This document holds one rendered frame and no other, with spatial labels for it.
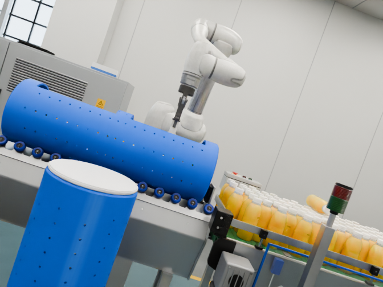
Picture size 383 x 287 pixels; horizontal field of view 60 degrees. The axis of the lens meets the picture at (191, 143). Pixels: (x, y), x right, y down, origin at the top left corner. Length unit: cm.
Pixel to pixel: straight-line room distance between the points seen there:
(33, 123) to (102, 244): 64
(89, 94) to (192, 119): 131
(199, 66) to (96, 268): 93
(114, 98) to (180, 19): 177
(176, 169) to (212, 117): 302
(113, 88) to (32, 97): 169
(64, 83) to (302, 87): 296
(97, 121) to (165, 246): 60
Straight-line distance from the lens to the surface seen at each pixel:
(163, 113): 209
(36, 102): 146
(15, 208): 158
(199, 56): 152
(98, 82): 313
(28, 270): 107
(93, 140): 139
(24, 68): 334
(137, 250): 152
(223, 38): 205
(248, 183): 182
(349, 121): 492
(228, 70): 154
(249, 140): 444
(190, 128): 210
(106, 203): 95
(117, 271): 226
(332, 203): 129
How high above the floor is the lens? 128
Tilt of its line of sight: 3 degrees down
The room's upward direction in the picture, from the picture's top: 20 degrees clockwise
